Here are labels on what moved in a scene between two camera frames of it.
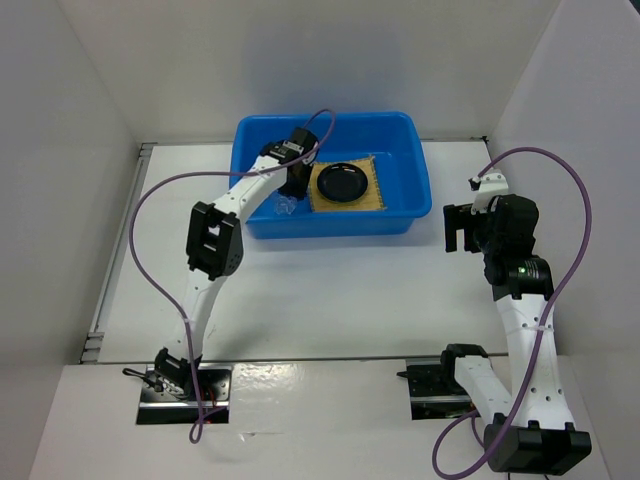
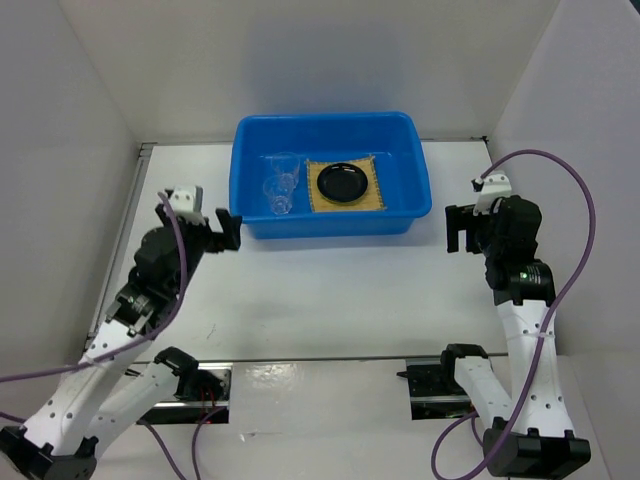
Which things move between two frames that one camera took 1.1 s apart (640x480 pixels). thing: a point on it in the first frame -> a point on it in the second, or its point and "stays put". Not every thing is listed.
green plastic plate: x=343 y=202 stays put
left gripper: x=299 y=191 -> x=230 y=227
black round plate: x=342 y=182 stays put
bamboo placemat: x=372 y=198 stays put
